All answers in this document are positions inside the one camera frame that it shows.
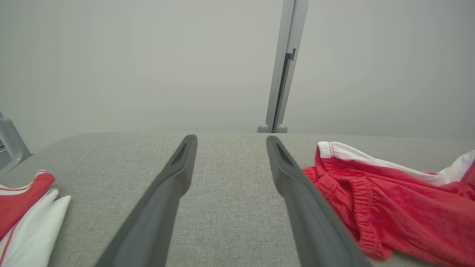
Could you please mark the grey metal frame leg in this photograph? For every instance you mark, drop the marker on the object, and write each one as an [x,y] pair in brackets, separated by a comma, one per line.
[13,144]

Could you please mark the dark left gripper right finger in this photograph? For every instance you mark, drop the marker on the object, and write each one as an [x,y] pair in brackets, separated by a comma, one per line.
[311,222]

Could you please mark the grey rounded post foot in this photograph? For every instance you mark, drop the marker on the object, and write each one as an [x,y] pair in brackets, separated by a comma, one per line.
[282,129]
[263,128]

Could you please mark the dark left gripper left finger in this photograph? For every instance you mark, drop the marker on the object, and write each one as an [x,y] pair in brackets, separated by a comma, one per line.
[156,207]

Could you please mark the red shorts with white band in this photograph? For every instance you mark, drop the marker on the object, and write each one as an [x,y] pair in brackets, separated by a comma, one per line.
[400,207]

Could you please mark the grey vertical partition post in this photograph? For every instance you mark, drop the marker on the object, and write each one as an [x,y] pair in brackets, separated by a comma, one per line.
[287,55]

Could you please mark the red Bulls jersey white trim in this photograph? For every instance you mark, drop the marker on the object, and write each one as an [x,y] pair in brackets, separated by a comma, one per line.
[26,230]

